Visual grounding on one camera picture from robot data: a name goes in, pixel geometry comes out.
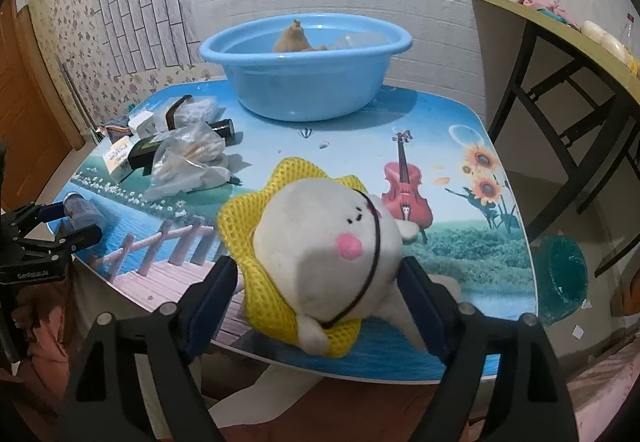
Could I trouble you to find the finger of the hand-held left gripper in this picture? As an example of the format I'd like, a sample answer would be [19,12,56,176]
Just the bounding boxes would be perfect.
[9,201,67,229]
[21,225,104,264]

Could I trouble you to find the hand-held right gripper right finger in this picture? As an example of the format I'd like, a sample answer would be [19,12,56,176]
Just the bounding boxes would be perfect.
[398,254,578,442]

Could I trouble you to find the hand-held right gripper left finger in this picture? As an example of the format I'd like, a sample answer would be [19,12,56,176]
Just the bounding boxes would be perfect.
[60,256,239,442]

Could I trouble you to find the small clear jar red label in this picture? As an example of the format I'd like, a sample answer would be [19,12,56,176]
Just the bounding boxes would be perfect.
[62,192,104,229]

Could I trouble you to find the white plush toy yellow collar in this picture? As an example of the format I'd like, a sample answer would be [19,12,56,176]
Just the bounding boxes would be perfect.
[217,157,463,357]

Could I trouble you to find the blue plastic basin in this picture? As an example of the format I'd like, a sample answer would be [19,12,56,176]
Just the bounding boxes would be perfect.
[199,13,413,123]

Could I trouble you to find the person's leg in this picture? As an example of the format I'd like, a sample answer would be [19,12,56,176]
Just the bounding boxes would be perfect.
[10,267,101,423]

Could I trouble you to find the orange wooden door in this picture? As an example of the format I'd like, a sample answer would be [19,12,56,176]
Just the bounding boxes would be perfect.
[0,0,87,215]

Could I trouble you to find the white table leg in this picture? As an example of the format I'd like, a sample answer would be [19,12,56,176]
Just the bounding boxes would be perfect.
[197,354,323,442]

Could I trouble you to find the dark blue pouch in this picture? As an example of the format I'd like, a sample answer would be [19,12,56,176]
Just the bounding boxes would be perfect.
[100,119,134,141]

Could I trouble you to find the teal trash bin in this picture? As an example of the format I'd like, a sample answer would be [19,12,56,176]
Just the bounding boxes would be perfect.
[535,234,589,326]

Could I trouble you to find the crumpled clear plastic bag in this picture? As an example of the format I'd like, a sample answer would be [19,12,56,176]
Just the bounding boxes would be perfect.
[145,122,242,201]

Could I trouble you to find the dark glass bottle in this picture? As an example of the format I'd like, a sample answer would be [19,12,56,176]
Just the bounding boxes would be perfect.
[207,118,236,143]

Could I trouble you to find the brown plush toy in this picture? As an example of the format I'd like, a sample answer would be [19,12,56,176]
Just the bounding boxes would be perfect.
[272,19,328,54]

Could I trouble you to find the side table black legs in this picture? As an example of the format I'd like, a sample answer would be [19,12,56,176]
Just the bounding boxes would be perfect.
[470,0,640,279]

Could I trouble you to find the clear plastic bottle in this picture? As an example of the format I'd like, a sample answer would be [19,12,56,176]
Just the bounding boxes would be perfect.
[620,11,640,58]

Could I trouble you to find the metal broom handle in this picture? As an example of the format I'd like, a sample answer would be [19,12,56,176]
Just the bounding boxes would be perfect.
[59,61,97,129]

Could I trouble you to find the brown hair tie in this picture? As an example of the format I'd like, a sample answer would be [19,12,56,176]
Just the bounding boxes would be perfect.
[165,94,195,129]

